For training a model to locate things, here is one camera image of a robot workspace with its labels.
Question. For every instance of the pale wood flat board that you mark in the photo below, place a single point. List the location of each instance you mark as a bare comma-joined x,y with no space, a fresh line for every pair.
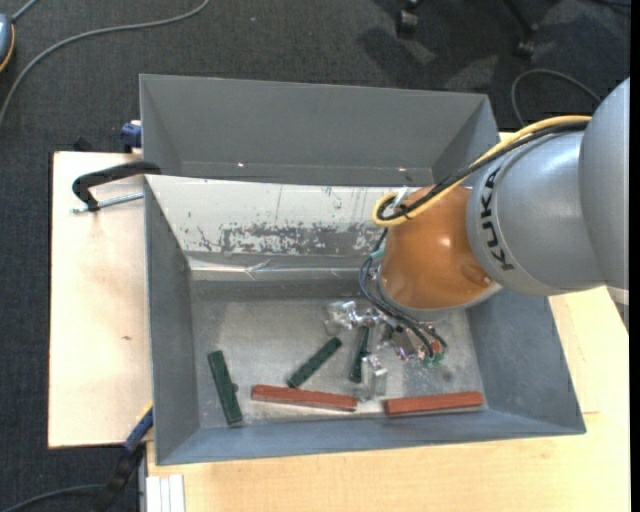
100,310

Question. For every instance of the red-brown flat block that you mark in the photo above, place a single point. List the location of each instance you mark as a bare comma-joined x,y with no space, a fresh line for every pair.
434,403
305,398

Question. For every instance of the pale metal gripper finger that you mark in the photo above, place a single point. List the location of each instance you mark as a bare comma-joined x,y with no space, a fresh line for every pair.
343,315
377,376

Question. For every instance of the dark green flat block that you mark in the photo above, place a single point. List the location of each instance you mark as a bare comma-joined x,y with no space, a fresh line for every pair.
359,357
315,362
225,387

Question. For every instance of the grey metal bin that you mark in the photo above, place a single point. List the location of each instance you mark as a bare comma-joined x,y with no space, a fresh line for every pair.
280,320

